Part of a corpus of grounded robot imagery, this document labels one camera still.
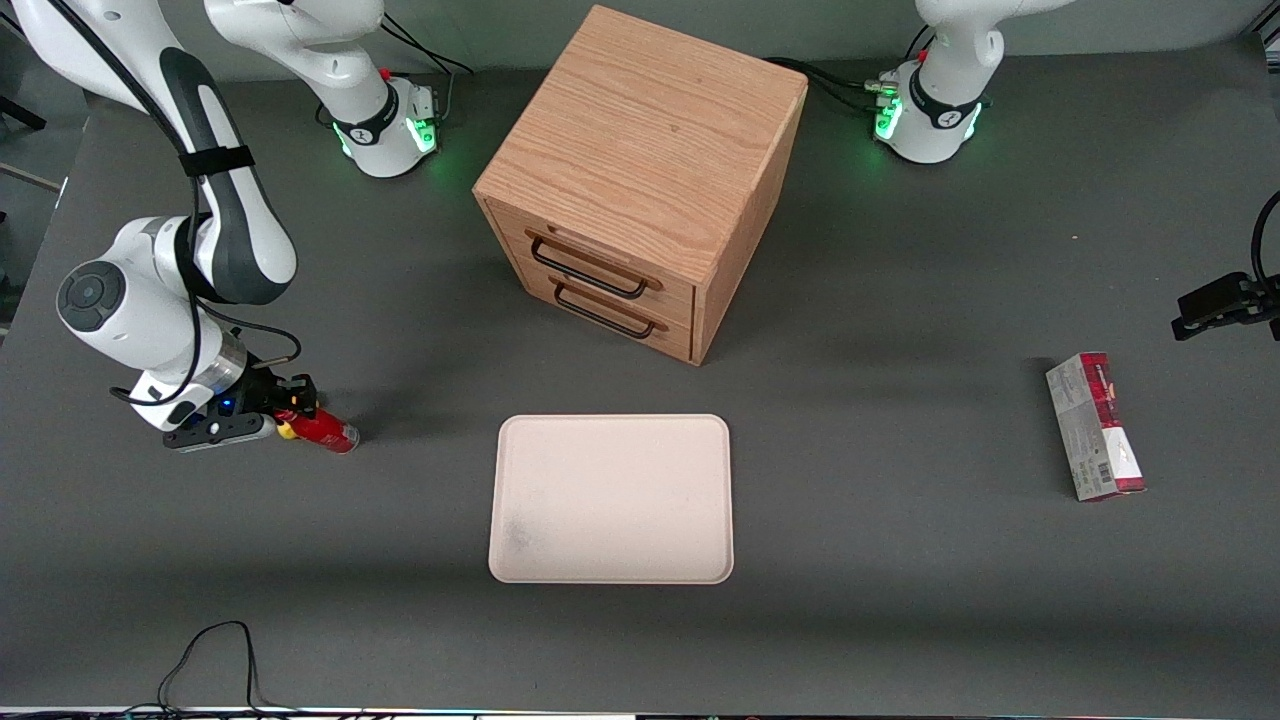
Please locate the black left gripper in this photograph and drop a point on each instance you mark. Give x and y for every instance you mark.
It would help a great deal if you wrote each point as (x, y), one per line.
(1222, 302)

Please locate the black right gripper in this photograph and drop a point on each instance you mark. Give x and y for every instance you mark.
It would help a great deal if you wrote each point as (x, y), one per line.
(262, 391)

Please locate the red coke bottle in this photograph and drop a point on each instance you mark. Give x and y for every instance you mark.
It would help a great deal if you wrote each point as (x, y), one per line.
(330, 432)

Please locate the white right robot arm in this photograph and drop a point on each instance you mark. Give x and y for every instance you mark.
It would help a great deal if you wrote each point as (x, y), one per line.
(235, 230)

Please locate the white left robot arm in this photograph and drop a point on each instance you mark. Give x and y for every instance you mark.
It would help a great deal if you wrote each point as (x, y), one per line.
(940, 60)

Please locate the beige plastic tray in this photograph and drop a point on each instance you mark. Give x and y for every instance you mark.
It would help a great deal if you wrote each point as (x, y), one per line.
(612, 498)

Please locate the small yellow round object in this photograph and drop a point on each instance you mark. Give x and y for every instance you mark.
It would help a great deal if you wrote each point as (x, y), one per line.
(287, 432)

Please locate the red plaid shortbread box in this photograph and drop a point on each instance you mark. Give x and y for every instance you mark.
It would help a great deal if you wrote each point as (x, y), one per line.
(1095, 430)

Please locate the shallow wooden drawer front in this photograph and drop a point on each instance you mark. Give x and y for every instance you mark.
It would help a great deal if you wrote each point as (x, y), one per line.
(600, 255)

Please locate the tall wooden drawer front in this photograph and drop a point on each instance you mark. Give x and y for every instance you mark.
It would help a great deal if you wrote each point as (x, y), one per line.
(640, 335)

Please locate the dark grey table mat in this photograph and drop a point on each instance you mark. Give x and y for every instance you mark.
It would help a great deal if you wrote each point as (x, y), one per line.
(900, 600)

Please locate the oak wooden drawer cabinet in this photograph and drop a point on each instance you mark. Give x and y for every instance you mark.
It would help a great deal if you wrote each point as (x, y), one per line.
(650, 130)

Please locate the grey wrist camera bar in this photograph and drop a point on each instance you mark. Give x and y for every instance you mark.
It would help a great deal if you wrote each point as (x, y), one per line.
(220, 432)

